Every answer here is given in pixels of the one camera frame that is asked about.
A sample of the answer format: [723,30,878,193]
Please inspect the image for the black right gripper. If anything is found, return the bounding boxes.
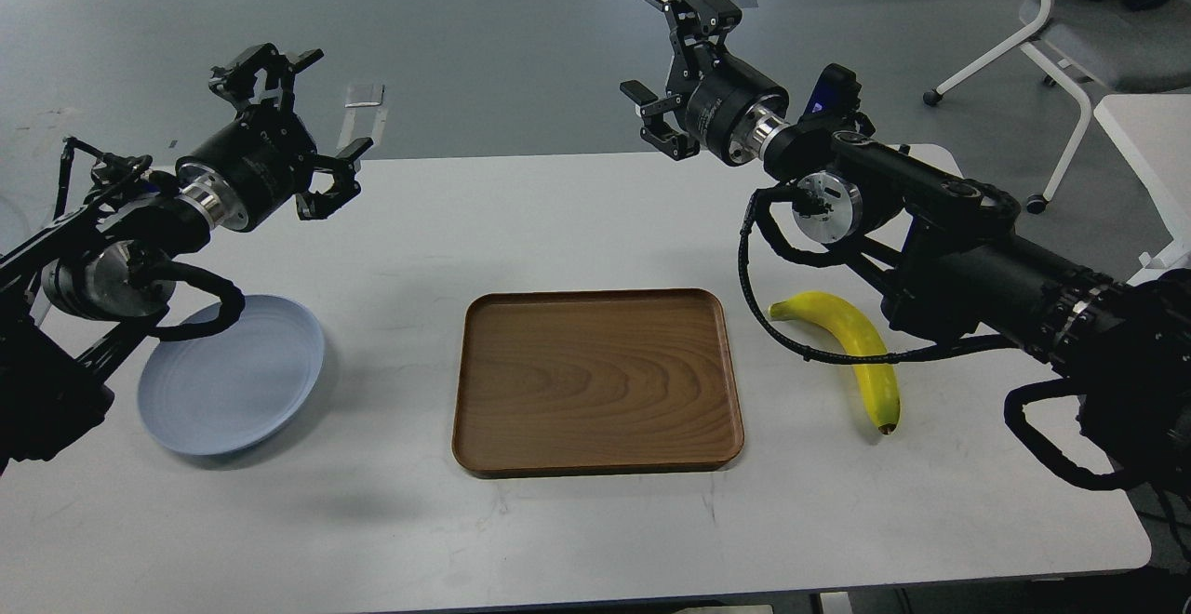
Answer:
[621,0,790,167]

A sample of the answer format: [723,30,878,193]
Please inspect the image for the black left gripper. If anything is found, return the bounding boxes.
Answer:
[176,43,374,233]

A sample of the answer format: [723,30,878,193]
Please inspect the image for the light blue plate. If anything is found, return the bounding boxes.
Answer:
[137,293,325,457]

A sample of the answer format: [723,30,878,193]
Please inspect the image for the yellow banana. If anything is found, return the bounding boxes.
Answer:
[769,292,902,436]

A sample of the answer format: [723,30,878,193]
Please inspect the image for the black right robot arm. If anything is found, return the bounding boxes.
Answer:
[621,0,1190,530]

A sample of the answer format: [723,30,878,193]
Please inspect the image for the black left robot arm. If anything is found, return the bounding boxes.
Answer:
[1,43,373,464]

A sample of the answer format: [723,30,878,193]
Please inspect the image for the brown wooden tray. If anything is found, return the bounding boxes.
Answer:
[451,287,746,478]

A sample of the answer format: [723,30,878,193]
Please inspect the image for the white office chair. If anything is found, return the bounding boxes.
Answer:
[923,0,1190,214]

